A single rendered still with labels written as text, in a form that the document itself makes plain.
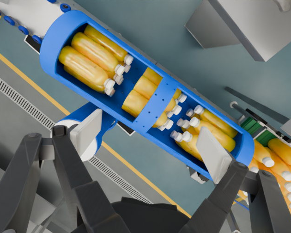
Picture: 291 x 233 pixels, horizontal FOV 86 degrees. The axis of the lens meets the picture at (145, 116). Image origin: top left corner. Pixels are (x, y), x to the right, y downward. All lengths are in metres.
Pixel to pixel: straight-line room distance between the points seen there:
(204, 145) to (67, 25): 0.57
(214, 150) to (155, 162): 2.08
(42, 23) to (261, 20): 0.97
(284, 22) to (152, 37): 1.21
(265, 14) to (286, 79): 1.44
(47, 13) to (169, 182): 2.24
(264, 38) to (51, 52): 0.76
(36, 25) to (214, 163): 1.02
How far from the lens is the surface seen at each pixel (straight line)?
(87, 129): 0.17
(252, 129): 1.08
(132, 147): 2.14
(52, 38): 0.64
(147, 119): 0.57
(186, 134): 0.66
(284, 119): 1.14
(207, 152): 0.19
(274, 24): 0.79
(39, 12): 1.05
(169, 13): 1.79
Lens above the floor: 1.76
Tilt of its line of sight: 67 degrees down
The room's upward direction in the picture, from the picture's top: 163 degrees counter-clockwise
